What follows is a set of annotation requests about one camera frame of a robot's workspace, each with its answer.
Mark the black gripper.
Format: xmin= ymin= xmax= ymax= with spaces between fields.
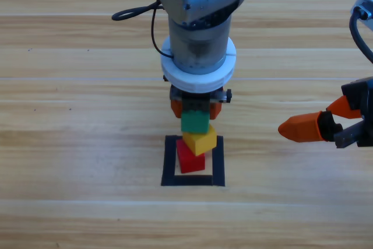
xmin=277 ymin=76 xmax=373 ymax=148
xmin=163 ymin=75 xmax=233 ymax=121

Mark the green wooden cube block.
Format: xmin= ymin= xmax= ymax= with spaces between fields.
xmin=180 ymin=110 xmax=210 ymax=134

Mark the yellow wooden cube block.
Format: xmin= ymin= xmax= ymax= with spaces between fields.
xmin=182 ymin=125 xmax=218 ymax=157

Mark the red wooden cube block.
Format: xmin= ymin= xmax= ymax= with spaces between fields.
xmin=175 ymin=139 xmax=206 ymax=174

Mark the black tape rectangle outline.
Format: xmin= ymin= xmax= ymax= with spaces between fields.
xmin=160 ymin=135 xmax=226 ymax=188

